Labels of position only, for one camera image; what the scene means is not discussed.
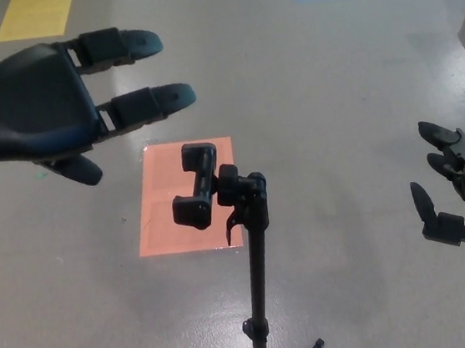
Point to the black tripod phone stand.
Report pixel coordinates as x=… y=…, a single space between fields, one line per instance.
x=255 y=272

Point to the orange floor marker sheet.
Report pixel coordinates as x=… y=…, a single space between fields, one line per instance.
x=159 y=178

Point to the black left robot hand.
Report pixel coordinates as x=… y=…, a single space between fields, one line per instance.
x=31 y=104

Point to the yellow floor marker sheet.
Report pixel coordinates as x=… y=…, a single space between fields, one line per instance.
x=36 y=16

